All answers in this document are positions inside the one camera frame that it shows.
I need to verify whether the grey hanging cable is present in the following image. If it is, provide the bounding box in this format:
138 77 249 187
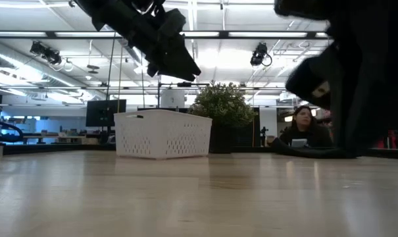
117 45 124 106

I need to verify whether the green potted plant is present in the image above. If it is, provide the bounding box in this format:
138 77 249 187
188 80 257 155

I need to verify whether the thin dark hanging cable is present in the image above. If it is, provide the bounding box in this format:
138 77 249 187
140 52 146 108

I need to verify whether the black folded cloth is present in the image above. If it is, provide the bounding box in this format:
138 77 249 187
271 137 361 160

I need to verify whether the black metal rig frame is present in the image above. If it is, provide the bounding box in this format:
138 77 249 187
0 30 331 40

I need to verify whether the black hanging cable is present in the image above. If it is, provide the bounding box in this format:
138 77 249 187
105 31 116 101

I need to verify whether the person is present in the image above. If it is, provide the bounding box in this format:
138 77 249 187
279 105 334 148

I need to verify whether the black computer monitor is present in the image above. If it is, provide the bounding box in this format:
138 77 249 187
85 99 127 144

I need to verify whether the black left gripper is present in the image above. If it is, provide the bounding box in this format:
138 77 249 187
101 0 202 82

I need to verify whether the black curved hose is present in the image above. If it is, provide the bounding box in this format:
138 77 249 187
0 118 24 143

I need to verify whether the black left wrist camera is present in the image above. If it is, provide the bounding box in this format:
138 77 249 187
164 8 187 38

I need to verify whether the black mounted camera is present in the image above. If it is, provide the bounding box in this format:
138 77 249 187
249 41 273 68
30 40 62 66

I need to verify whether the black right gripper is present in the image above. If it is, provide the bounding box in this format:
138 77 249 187
286 32 398 153

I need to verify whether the white perforated plastic basket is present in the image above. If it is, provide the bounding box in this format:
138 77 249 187
113 109 213 160

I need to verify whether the red storage bin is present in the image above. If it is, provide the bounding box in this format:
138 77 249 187
376 130 398 149

